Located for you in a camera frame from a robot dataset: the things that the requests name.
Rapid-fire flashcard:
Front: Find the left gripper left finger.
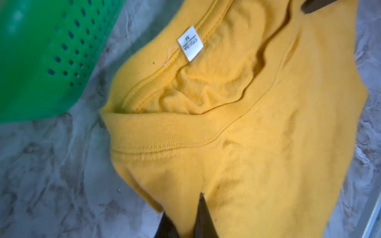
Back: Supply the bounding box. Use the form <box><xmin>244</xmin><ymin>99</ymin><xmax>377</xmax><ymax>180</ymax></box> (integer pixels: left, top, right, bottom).
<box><xmin>154</xmin><ymin>213</ymin><xmax>179</xmax><ymax>238</ymax></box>

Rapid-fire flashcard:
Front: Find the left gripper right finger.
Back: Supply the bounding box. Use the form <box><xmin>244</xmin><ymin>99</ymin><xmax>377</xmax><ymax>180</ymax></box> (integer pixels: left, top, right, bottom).
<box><xmin>193</xmin><ymin>193</ymin><xmax>219</xmax><ymax>238</ymax></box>

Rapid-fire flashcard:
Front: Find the green plastic basket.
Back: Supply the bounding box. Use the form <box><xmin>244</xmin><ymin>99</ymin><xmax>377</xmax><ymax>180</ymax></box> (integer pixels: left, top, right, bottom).
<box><xmin>1</xmin><ymin>0</ymin><xmax>125</xmax><ymax>123</ymax></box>

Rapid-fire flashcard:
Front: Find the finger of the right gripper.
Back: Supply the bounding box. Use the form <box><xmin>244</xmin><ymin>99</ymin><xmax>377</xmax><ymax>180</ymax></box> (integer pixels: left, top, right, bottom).
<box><xmin>301</xmin><ymin>0</ymin><xmax>337</xmax><ymax>14</ymax></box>

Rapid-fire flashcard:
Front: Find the yellow t-shirt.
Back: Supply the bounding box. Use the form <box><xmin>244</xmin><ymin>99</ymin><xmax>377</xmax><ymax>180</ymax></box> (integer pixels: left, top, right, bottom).
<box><xmin>100</xmin><ymin>1</ymin><xmax>368</xmax><ymax>238</ymax></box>

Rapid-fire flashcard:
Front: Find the aluminium mounting rail frame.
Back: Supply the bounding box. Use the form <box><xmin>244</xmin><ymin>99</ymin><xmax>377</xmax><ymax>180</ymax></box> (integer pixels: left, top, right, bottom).
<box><xmin>352</xmin><ymin>182</ymin><xmax>381</xmax><ymax>238</ymax></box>

